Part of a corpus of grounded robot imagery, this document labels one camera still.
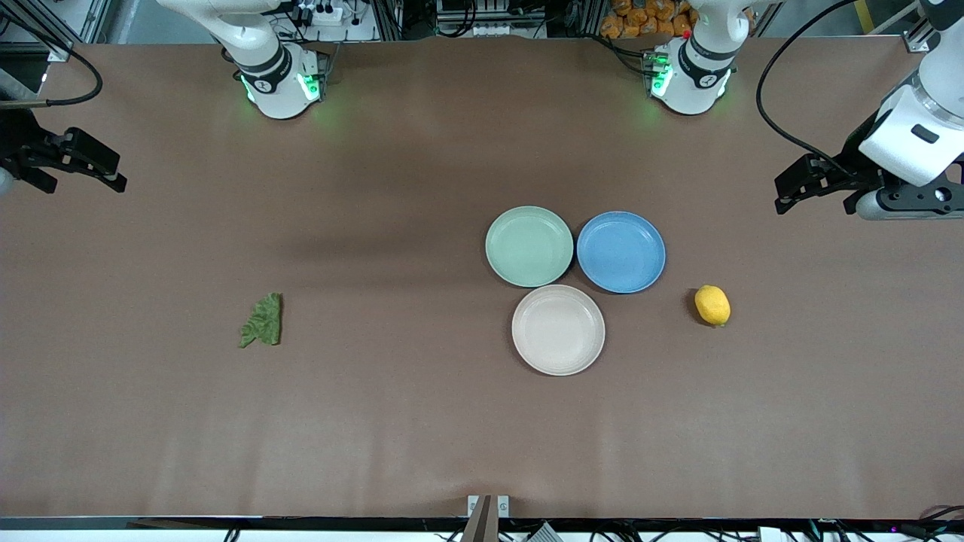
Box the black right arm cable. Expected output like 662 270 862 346
0 14 104 108

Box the orange snack bags pile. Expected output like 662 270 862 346
599 0 698 41

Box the aluminium frame profile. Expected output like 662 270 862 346
0 0 114 62

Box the pale pink plate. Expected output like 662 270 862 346
511 284 606 376

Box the grey equipment rack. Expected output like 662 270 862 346
435 0 549 38

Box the yellow lemon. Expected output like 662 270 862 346
694 285 732 327

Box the metal table edge bracket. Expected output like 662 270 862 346
461 494 511 542

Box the white power strip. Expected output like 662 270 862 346
295 0 349 28

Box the light green plate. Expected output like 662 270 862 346
485 206 575 288

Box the green lettuce leaf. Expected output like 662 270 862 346
239 292 284 349

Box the blue plate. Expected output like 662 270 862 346
576 211 667 294

